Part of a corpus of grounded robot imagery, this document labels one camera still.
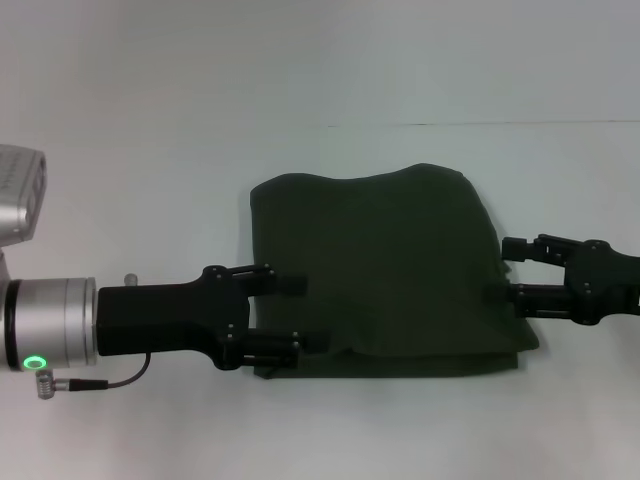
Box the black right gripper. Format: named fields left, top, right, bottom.
left=484, top=233, right=640, bottom=327

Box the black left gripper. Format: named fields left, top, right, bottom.
left=96, top=264, right=332, bottom=372

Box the dark green FREE t-shirt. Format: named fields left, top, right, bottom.
left=249, top=161, right=541, bottom=379

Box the left arm cable with plug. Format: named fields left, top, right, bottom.
left=33, top=352, right=153, bottom=400

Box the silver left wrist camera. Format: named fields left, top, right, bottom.
left=0, top=143, right=48, bottom=247

